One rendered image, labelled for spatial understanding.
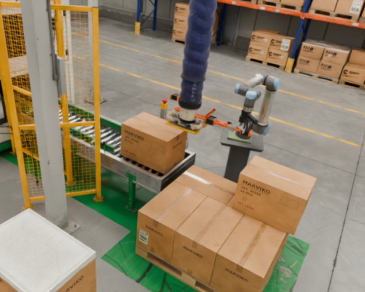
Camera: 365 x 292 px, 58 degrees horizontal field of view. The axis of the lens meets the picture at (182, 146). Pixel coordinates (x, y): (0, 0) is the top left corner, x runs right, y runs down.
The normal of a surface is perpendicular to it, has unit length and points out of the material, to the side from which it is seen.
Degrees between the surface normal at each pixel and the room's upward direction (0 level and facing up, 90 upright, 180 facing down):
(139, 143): 90
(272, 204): 90
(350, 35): 90
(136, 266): 0
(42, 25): 90
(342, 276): 0
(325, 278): 0
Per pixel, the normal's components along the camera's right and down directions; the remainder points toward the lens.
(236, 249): 0.11, -0.86
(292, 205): -0.51, 0.38
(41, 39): 0.84, 0.34
